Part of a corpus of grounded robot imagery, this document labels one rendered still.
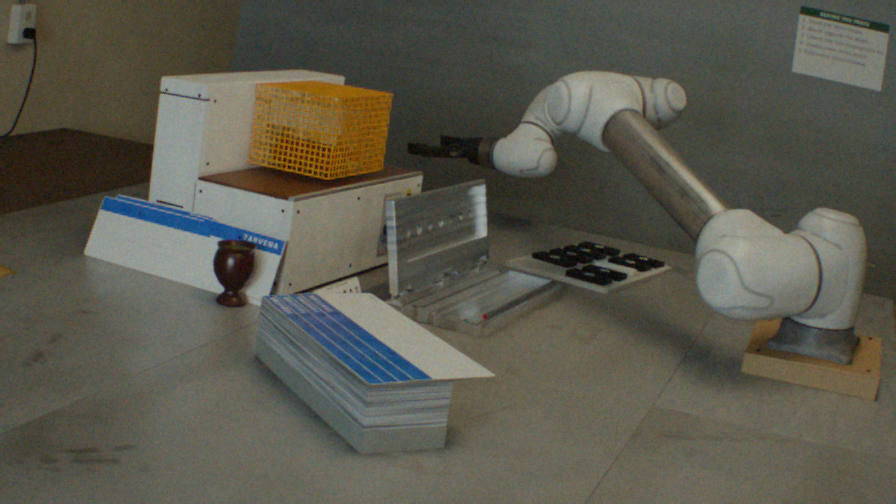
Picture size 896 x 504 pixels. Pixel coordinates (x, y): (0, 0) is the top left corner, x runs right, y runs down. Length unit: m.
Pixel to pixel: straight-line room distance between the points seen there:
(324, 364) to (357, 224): 0.81
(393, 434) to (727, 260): 0.76
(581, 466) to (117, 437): 0.65
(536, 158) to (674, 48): 1.48
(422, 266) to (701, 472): 0.85
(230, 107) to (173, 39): 2.27
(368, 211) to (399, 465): 1.00
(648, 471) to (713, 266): 0.55
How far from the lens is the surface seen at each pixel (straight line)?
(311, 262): 2.36
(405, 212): 2.31
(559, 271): 2.81
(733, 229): 2.21
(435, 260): 2.43
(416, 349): 1.76
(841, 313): 2.34
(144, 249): 2.41
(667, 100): 2.65
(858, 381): 2.30
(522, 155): 3.11
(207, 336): 2.05
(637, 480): 1.70
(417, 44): 4.74
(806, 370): 2.30
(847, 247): 2.30
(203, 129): 2.37
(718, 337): 2.53
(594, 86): 2.55
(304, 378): 1.80
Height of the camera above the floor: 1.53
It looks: 13 degrees down
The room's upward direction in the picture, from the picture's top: 8 degrees clockwise
